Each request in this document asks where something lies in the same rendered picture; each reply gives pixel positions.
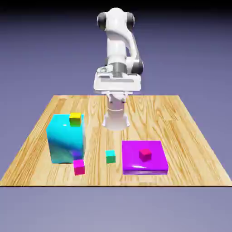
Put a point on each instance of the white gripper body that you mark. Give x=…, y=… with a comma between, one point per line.
x=116, y=85

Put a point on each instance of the large cyan box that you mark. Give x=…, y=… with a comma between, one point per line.
x=66, y=138

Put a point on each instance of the small magenta cube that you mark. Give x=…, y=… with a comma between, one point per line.
x=79, y=167

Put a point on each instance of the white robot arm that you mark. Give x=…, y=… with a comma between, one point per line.
x=116, y=45

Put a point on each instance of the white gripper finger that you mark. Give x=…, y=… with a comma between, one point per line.
x=124, y=98
x=109, y=98

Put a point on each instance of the small teal cube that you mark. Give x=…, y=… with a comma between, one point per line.
x=110, y=156

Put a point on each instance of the small yellow cube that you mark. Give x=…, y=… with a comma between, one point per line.
x=75, y=119

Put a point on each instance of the small red cube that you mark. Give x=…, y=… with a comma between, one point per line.
x=145, y=155

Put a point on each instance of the large purple box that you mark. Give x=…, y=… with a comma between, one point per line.
x=144, y=157

